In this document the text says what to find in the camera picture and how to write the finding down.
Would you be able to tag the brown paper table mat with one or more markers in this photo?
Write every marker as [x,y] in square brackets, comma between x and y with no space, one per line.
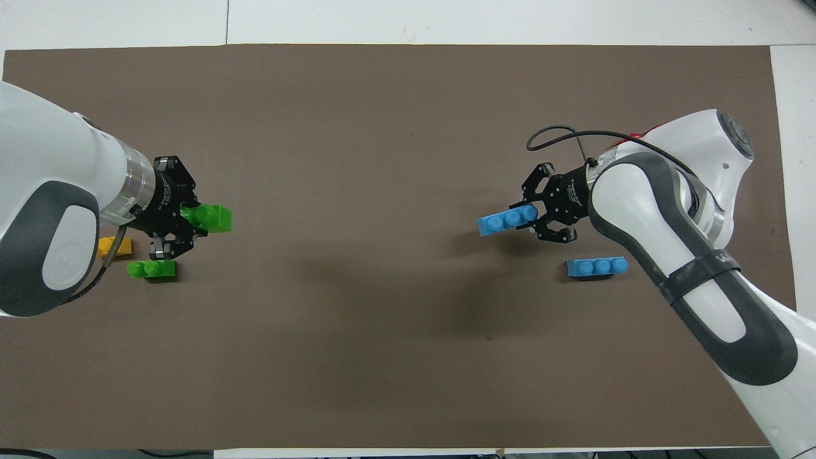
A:
[382,350]

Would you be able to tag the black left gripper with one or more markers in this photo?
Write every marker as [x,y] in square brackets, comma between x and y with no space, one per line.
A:
[156,204]

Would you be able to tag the blue three-stud toy brick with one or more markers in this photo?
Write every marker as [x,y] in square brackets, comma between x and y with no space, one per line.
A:
[507,220]
[597,267]

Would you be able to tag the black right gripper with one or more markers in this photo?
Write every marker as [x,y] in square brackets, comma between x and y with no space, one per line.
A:
[567,194]

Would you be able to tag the yellow two-stud toy brick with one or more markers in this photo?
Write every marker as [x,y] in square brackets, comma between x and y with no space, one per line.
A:
[118,247]

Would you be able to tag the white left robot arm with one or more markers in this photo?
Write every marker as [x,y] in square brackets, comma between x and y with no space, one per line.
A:
[38,191]

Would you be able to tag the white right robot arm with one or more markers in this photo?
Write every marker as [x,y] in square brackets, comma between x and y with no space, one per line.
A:
[701,268]

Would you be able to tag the green two-stud toy brick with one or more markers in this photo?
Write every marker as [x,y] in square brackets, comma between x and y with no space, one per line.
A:
[213,218]
[153,269]

